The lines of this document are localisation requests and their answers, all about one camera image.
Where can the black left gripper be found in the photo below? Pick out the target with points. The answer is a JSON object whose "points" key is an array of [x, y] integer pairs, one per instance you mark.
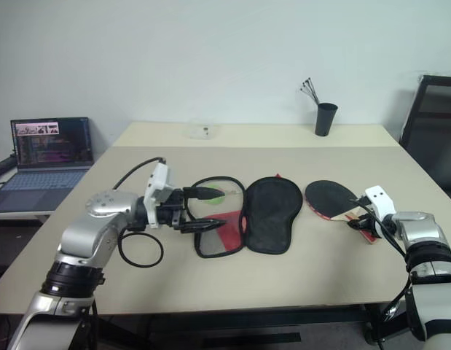
{"points": [[170, 211]]}

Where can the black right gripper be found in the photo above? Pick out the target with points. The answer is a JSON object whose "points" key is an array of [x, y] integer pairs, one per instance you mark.
{"points": [[367, 218]]}

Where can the black table tennis paddle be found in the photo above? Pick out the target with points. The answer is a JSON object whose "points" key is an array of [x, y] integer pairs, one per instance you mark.
{"points": [[327, 198]]}

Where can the black red paddle case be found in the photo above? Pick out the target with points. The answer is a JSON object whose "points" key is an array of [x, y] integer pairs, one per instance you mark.
{"points": [[270, 215]]}

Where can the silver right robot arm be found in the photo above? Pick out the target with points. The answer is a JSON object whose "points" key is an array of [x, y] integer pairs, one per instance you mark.
{"points": [[425, 240]]}

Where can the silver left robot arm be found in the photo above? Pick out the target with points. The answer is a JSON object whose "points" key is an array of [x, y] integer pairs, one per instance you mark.
{"points": [[86, 233]]}

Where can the clear plastic box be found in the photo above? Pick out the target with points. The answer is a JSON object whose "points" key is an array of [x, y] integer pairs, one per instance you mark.
{"points": [[203, 131]]}

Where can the black cup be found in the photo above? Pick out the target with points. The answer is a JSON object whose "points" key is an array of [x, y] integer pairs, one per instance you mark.
{"points": [[325, 120]]}

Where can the black office chair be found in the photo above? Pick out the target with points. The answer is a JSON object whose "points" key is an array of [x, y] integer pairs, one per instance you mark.
{"points": [[433, 120]]}

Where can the open laptop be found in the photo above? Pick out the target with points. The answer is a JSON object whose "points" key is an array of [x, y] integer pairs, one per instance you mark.
{"points": [[46, 153]]}

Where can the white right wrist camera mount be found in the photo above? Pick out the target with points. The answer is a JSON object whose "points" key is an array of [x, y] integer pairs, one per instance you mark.
{"points": [[380, 200]]}

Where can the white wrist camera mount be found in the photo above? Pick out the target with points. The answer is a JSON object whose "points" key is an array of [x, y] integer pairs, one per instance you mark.
{"points": [[157, 189], [380, 200]]}

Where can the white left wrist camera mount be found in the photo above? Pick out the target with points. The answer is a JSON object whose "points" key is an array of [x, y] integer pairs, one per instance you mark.
{"points": [[157, 189]]}

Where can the black table frame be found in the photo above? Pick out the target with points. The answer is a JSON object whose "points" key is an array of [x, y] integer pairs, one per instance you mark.
{"points": [[254, 338]]}

